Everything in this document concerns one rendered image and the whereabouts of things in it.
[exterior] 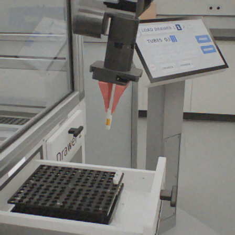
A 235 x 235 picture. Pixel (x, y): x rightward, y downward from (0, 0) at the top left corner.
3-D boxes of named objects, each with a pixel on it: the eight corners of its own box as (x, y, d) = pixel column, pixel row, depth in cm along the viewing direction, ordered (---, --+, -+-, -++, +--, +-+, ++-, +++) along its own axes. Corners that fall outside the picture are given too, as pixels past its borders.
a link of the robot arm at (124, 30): (139, 14, 67) (141, 12, 72) (104, 8, 67) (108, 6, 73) (133, 51, 69) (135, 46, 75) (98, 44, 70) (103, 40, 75)
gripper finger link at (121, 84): (119, 120, 74) (127, 76, 71) (86, 112, 75) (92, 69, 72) (125, 110, 80) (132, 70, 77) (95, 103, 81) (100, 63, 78)
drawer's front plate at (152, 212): (164, 193, 95) (166, 156, 91) (150, 274, 68) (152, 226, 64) (157, 193, 95) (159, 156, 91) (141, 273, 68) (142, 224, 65)
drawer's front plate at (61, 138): (83, 138, 130) (82, 109, 126) (54, 177, 103) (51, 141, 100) (79, 137, 130) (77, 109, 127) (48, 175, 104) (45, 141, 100)
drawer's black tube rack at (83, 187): (124, 195, 91) (124, 172, 89) (107, 239, 75) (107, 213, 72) (42, 185, 95) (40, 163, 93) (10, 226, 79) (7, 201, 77)
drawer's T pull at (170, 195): (177, 190, 81) (178, 184, 81) (175, 209, 75) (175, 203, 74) (161, 188, 82) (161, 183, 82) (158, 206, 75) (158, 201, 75)
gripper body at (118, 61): (137, 85, 71) (143, 48, 68) (87, 74, 72) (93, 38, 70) (141, 77, 77) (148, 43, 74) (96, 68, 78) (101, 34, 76)
